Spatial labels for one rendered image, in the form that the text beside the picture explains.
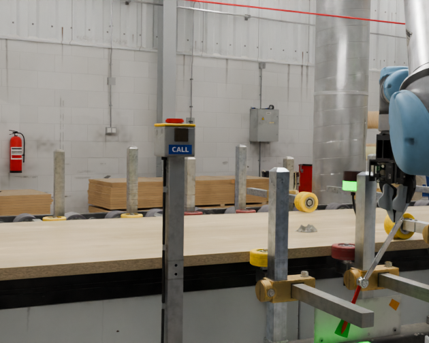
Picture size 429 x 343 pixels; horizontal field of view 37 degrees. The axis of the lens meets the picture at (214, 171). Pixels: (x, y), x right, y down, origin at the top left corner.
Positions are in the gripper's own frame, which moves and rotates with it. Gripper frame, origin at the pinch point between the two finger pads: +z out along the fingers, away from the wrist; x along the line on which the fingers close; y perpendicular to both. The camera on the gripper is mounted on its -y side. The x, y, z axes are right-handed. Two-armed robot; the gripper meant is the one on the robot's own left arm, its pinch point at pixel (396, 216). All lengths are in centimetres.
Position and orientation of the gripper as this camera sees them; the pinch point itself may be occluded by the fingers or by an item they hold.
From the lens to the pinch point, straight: 158.4
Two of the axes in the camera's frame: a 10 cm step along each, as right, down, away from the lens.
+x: 7.0, 0.5, -7.1
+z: -0.2, 10.0, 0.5
